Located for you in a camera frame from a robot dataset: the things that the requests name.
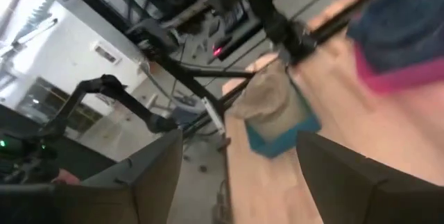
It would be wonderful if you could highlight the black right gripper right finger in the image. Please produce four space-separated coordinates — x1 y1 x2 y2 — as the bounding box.
296 130 444 224

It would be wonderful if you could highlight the red translucent plastic bin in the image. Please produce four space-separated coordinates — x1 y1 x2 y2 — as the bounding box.
353 43 444 95

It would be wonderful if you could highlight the black device with green lights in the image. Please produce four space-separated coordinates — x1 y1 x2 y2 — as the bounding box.
0 132 62 185

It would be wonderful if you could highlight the blue denim baseball cap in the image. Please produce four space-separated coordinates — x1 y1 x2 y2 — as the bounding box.
346 0 444 76

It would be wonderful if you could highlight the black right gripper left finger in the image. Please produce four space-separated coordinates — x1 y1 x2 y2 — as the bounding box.
81 128 185 224

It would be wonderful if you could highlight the blue rectangular mat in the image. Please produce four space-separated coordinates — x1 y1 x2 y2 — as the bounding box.
244 112 322 159

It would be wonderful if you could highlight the khaki baseball cap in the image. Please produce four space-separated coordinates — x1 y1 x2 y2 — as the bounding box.
230 62 299 114
242 105 308 141

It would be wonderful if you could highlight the black computer mouse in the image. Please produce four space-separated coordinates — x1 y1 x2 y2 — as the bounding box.
210 35 234 59

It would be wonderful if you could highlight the monitor with blue screen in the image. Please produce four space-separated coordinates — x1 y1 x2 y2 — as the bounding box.
221 1 254 34

